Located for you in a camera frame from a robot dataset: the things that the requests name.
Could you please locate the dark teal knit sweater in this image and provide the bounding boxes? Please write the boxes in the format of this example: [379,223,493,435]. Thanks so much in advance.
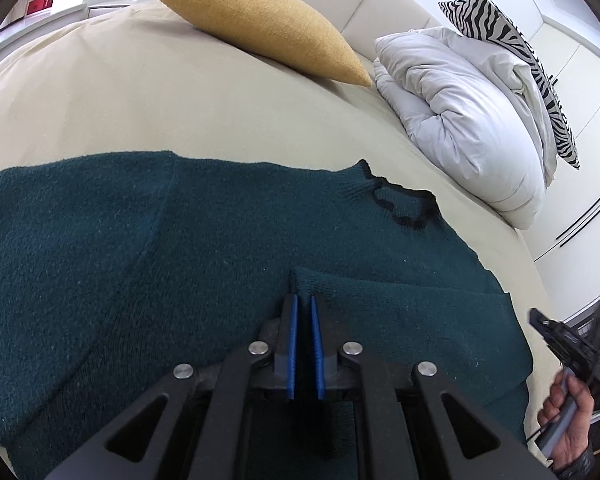
[0,152,532,479]

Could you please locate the black jacket sleeve forearm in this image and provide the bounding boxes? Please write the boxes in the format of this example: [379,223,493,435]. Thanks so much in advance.
[550,445,595,480]

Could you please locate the person's right hand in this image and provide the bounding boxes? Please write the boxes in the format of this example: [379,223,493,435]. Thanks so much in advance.
[536,367,595,472]

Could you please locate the white folded duvet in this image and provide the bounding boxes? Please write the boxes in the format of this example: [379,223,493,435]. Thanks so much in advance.
[374,26,557,230]

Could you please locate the beige bed sheet mattress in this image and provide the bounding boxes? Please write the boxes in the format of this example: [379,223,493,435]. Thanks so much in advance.
[0,2,555,438]

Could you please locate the mustard yellow cushion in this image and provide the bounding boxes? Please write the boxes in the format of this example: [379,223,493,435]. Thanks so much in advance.
[159,0,372,87]

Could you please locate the zebra striped pillow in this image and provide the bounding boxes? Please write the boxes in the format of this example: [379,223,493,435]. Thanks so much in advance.
[436,0,581,172]

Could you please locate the red box on shelf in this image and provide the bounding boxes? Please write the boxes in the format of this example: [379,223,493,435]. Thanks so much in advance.
[26,0,54,15]

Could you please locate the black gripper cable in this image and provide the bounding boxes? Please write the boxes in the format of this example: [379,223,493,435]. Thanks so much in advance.
[526,424,556,444]

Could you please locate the white wardrobe with black handles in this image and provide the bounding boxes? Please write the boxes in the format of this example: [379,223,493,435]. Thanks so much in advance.
[499,0,600,321]

